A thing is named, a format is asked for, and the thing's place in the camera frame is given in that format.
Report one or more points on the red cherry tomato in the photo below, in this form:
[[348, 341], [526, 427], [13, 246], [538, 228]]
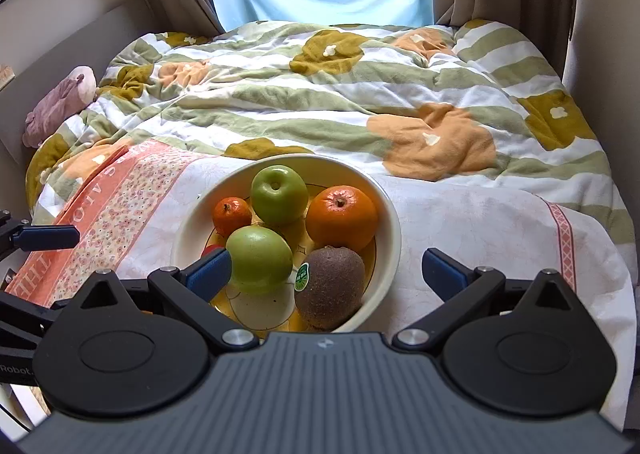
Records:
[[212, 250]]

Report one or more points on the green apple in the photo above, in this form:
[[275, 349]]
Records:
[[260, 259], [278, 194]]

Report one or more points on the brown kiwi with sticker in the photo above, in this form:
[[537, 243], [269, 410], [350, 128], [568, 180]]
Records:
[[330, 286]]

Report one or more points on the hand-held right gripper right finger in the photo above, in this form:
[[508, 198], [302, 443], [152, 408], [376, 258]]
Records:
[[442, 270]]

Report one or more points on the grey bed headboard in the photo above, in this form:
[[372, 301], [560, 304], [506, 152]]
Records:
[[75, 39]]

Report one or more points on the striped floral blanket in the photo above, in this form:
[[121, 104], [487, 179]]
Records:
[[325, 94]]

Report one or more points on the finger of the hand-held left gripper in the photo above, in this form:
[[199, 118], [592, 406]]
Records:
[[47, 237], [25, 304]]

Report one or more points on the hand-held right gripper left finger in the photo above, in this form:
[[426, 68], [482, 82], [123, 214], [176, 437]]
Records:
[[210, 273]]

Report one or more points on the small mandarin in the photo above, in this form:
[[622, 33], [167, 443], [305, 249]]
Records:
[[231, 216]]

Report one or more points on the cream ceramic bowl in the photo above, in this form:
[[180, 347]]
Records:
[[385, 234]]

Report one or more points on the white cloth with pink border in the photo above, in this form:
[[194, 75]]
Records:
[[475, 234]]

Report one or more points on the pink plush toy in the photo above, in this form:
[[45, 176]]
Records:
[[60, 101]]

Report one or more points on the large orange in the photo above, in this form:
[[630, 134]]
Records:
[[341, 219]]

